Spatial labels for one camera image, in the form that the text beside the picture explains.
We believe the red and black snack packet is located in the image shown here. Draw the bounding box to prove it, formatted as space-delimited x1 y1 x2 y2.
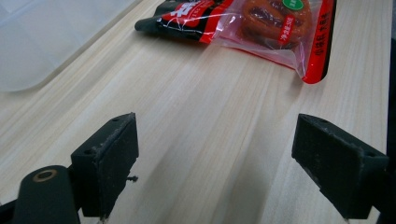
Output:
134 0 338 85

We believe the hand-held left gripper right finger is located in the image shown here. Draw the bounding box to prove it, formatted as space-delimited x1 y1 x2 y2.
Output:
290 113 390 220

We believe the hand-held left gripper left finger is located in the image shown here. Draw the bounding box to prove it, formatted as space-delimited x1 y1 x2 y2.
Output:
70 111 140 218

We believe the clear plastic container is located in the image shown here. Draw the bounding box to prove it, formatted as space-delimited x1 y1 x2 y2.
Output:
0 0 144 92

